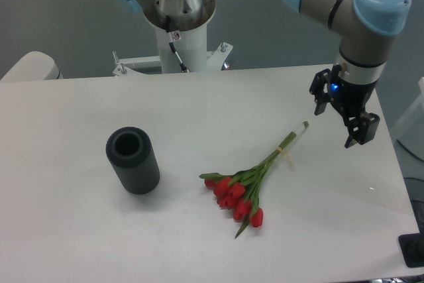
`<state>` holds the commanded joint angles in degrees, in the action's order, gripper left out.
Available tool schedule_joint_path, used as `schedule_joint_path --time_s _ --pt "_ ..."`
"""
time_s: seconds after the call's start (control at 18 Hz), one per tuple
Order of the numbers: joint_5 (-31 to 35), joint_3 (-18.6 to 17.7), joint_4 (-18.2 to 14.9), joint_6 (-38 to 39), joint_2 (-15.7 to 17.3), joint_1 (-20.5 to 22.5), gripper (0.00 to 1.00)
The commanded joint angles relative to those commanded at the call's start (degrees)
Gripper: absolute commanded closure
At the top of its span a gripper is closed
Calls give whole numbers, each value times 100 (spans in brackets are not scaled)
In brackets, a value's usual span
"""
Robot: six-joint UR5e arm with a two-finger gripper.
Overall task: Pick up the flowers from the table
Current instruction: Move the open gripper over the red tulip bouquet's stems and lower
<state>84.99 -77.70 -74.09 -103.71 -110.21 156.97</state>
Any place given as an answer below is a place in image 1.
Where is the red tulip bouquet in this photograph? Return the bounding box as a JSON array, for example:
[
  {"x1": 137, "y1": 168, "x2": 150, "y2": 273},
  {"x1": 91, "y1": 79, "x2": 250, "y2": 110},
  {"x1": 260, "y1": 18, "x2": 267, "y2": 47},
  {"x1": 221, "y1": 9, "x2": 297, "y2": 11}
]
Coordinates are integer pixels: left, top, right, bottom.
[{"x1": 199, "y1": 121, "x2": 309, "y2": 238}]

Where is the black pedestal cable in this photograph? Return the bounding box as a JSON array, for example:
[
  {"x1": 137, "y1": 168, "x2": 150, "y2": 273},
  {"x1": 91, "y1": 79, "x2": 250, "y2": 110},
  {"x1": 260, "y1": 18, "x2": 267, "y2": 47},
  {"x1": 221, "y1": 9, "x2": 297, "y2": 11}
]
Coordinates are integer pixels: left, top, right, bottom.
[{"x1": 164, "y1": 15, "x2": 190, "y2": 74}]

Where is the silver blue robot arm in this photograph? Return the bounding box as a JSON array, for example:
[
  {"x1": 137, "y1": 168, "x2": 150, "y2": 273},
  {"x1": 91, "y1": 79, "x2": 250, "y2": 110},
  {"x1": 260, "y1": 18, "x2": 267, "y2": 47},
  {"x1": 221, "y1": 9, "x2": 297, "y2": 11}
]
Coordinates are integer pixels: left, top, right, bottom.
[{"x1": 119, "y1": 0, "x2": 411, "y2": 147}]

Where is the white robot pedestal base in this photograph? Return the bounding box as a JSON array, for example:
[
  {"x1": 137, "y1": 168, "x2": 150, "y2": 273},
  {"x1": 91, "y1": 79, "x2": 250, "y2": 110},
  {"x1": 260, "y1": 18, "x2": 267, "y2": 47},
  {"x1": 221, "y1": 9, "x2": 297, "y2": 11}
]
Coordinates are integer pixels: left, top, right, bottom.
[{"x1": 111, "y1": 0, "x2": 233, "y2": 78}]

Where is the white chair back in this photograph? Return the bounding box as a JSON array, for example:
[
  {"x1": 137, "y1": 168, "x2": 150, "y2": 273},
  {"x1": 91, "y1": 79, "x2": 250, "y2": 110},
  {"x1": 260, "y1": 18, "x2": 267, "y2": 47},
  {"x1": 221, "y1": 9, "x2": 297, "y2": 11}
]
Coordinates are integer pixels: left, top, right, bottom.
[{"x1": 1, "y1": 51, "x2": 64, "y2": 83}]

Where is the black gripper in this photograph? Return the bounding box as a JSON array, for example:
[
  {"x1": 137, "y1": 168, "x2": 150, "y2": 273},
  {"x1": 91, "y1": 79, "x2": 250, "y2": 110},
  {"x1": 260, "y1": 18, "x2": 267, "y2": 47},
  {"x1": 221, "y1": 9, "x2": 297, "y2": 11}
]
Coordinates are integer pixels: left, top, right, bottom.
[{"x1": 309, "y1": 64, "x2": 380, "y2": 148}]

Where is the dark grey ribbed vase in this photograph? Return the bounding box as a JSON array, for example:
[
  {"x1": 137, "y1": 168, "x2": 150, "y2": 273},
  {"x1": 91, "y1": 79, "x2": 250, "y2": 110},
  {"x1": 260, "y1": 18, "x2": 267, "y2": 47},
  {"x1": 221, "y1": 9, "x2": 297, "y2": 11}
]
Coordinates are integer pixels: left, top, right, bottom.
[{"x1": 105, "y1": 127, "x2": 160, "y2": 195}]

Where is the black device at edge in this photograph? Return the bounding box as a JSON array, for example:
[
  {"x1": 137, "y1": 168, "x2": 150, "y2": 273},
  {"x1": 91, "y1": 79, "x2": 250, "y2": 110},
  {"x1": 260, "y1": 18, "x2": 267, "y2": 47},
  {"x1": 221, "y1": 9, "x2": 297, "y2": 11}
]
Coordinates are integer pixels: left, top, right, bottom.
[{"x1": 398, "y1": 233, "x2": 423, "y2": 268}]

